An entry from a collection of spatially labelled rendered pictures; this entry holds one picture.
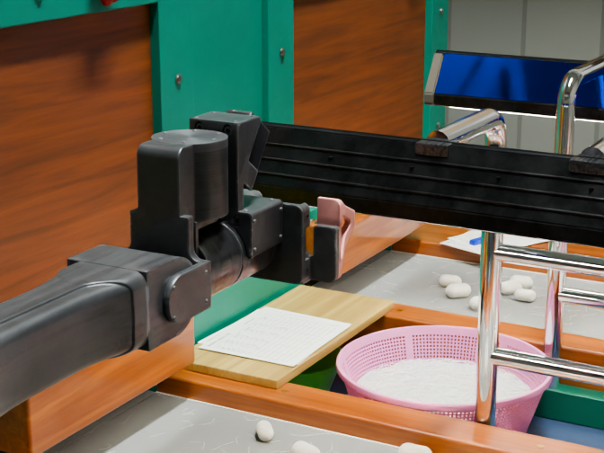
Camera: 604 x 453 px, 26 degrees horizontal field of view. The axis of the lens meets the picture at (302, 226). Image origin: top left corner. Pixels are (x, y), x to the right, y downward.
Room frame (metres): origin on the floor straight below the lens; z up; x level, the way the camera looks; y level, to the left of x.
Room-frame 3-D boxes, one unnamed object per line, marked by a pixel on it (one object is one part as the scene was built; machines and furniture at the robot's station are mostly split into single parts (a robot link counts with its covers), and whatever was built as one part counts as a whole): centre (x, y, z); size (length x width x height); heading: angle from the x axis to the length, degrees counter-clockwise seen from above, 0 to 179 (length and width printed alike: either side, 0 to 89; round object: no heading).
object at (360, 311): (1.61, 0.02, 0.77); 0.33 x 0.15 x 0.01; 151
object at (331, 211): (1.05, -0.01, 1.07); 0.09 x 0.07 x 0.07; 153
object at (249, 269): (1.00, 0.05, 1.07); 0.10 x 0.07 x 0.07; 63
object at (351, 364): (1.51, -0.18, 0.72); 0.27 x 0.27 x 0.10
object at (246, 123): (1.00, 0.05, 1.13); 0.07 x 0.06 x 0.11; 63
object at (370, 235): (1.94, -0.10, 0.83); 0.30 x 0.06 x 0.07; 151
